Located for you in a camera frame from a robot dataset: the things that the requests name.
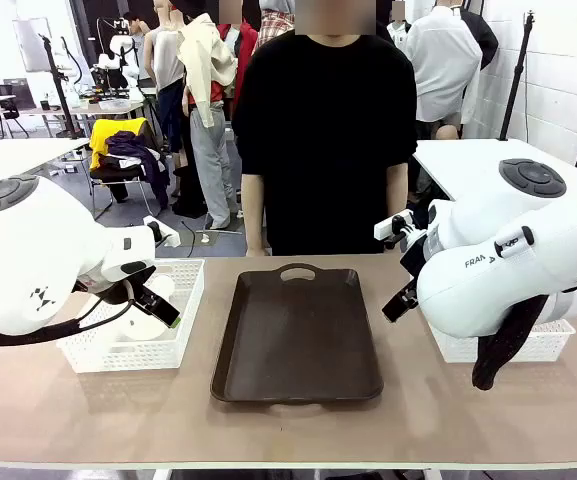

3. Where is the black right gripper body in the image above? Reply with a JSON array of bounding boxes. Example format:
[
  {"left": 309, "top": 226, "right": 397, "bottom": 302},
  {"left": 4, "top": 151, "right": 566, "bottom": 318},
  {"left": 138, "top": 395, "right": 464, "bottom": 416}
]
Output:
[{"left": 398, "top": 232, "right": 432, "bottom": 281}]

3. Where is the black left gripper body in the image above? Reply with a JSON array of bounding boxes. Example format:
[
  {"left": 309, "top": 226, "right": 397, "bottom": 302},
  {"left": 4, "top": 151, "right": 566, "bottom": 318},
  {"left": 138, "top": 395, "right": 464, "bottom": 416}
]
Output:
[{"left": 98, "top": 272, "right": 157, "bottom": 307}]

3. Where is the translucent white conical flask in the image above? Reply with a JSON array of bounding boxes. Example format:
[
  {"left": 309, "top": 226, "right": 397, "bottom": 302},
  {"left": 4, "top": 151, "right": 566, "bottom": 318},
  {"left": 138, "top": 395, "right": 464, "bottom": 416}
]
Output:
[{"left": 116, "top": 274, "right": 177, "bottom": 344}]

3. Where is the person's left forearm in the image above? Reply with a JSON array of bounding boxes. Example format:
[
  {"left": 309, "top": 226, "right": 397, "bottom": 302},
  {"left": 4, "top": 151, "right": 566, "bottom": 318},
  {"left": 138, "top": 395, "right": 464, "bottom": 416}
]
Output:
[{"left": 386, "top": 162, "right": 410, "bottom": 222}]

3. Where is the person's right forearm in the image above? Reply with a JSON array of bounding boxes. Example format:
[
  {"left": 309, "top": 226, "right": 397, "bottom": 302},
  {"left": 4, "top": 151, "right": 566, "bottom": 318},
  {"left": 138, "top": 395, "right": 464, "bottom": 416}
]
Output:
[{"left": 240, "top": 173, "right": 268, "bottom": 249}]

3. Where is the white perforated plastic basket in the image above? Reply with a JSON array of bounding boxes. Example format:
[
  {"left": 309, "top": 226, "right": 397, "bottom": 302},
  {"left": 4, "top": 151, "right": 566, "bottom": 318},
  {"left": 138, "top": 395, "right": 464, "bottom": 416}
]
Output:
[
  {"left": 56, "top": 258, "right": 206, "bottom": 374},
  {"left": 427, "top": 317, "right": 577, "bottom": 364}
]

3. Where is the dark brown plastic tray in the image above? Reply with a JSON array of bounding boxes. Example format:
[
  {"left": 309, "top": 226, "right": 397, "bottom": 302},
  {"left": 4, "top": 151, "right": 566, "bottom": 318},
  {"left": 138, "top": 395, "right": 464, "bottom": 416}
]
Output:
[{"left": 210, "top": 263, "right": 385, "bottom": 405}]

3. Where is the black metal chair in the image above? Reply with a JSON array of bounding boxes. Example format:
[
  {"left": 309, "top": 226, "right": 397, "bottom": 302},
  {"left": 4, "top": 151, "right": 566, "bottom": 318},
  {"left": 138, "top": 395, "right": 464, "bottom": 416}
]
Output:
[{"left": 89, "top": 164, "right": 154, "bottom": 217}]

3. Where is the dark purple garment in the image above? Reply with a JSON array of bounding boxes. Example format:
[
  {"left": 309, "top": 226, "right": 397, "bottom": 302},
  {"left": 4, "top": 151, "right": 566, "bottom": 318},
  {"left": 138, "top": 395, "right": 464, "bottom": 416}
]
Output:
[{"left": 105, "top": 130, "right": 172, "bottom": 211}]

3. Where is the person in black shirt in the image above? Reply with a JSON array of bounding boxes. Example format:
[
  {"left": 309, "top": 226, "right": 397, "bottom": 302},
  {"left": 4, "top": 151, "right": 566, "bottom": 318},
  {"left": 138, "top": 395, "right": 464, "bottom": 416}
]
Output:
[{"left": 231, "top": 29, "right": 419, "bottom": 257}]

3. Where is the yellow garment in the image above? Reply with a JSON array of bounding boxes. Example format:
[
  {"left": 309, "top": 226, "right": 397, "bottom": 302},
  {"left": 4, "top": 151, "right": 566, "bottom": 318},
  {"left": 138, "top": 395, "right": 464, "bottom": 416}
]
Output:
[{"left": 89, "top": 117, "right": 148, "bottom": 171}]

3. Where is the mannequin with white shirt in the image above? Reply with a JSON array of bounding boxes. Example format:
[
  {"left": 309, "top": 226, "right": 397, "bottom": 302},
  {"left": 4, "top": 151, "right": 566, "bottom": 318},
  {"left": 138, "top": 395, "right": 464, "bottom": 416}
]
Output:
[{"left": 402, "top": 4, "right": 484, "bottom": 140}]

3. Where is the black tripod stand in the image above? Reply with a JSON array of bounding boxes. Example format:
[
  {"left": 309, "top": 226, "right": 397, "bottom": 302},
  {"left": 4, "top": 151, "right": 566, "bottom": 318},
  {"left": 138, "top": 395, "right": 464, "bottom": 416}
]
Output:
[
  {"left": 498, "top": 12, "right": 537, "bottom": 141},
  {"left": 37, "top": 33, "right": 88, "bottom": 140}
]

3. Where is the black hanging garment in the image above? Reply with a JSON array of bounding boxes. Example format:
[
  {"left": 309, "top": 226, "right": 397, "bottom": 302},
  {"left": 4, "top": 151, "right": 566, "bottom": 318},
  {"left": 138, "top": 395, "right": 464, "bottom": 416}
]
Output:
[{"left": 460, "top": 7, "right": 500, "bottom": 71}]

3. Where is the mannequin with white tank top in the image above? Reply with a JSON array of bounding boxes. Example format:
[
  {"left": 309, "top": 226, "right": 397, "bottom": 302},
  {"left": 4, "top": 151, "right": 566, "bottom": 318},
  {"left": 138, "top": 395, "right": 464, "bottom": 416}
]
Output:
[{"left": 142, "top": 0, "right": 187, "bottom": 156}]

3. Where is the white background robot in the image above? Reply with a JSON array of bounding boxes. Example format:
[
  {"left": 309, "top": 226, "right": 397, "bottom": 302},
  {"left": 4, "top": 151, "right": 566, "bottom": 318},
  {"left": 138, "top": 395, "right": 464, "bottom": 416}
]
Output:
[{"left": 96, "top": 17, "right": 142, "bottom": 91}]

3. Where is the mannequin with cream jacket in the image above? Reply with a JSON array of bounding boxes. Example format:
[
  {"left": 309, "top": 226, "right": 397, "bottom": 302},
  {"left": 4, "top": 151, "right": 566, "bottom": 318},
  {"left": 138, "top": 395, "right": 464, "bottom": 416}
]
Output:
[{"left": 176, "top": 12, "right": 242, "bottom": 231}]

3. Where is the white board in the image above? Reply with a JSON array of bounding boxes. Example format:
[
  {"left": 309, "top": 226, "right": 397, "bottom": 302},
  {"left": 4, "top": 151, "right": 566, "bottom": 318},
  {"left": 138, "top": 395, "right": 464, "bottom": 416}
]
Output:
[{"left": 11, "top": 17, "right": 55, "bottom": 74}]

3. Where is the red garment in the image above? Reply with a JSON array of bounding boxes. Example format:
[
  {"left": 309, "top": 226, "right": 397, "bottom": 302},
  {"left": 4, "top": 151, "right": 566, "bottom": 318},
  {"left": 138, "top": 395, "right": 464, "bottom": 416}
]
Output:
[{"left": 217, "top": 22, "right": 259, "bottom": 121}]

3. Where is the plaid shirt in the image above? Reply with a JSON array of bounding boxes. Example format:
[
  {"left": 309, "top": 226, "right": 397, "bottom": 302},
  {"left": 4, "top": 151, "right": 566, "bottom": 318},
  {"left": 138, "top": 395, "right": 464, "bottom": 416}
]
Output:
[{"left": 253, "top": 8, "right": 297, "bottom": 54}]

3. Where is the metal mannequin base plate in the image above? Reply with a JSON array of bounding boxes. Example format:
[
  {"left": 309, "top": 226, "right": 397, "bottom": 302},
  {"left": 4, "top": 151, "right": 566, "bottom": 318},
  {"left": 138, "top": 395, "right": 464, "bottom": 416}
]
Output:
[{"left": 181, "top": 229, "right": 219, "bottom": 248}]

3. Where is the black left arm cable sleeve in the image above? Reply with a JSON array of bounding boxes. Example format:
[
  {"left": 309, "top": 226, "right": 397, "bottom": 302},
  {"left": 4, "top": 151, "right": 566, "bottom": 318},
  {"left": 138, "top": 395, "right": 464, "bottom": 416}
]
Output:
[{"left": 0, "top": 279, "right": 137, "bottom": 347}]

